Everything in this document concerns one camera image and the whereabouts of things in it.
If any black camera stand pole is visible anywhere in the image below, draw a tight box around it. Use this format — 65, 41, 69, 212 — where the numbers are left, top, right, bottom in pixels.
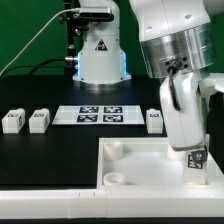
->
59, 0, 89, 66

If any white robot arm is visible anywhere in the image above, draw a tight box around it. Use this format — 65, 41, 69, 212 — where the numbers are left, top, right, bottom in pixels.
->
73, 0, 224, 166

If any black cable left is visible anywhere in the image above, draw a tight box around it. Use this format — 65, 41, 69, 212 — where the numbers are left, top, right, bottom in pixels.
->
0, 58, 78, 78

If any white L-shaped fence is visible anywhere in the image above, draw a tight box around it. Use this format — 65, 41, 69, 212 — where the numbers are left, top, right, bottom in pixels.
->
0, 140, 224, 220

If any white sheet with tags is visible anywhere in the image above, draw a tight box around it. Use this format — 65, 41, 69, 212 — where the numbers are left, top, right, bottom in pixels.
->
53, 105, 145, 125

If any grey cable left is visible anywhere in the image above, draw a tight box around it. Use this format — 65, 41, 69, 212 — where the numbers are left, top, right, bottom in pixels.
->
0, 8, 82, 77

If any white square tabletop part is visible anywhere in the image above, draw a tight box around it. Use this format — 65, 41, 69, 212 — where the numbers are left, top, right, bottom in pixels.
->
97, 138, 224, 189

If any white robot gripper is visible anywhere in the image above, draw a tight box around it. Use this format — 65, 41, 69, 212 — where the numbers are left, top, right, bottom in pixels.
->
160, 72, 208, 165

